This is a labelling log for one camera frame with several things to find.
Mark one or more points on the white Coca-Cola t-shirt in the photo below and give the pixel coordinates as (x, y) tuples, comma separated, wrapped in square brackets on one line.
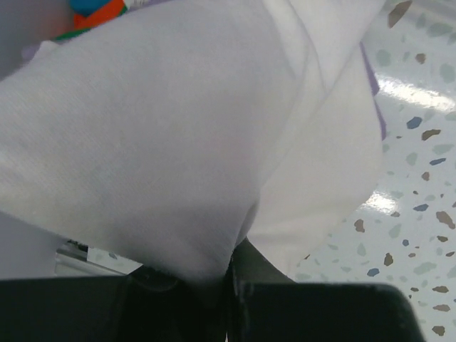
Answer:
[(184, 216)]

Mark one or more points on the folded orange and teal clothes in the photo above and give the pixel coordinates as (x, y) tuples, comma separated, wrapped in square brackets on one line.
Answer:
[(99, 14)]

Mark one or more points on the aluminium front rail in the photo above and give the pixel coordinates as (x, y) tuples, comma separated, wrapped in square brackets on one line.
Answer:
[(74, 259)]

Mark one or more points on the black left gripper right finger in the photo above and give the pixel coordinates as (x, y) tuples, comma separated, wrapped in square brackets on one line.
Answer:
[(265, 305)]

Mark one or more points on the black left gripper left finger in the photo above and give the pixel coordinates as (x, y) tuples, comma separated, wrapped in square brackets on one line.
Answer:
[(143, 306)]

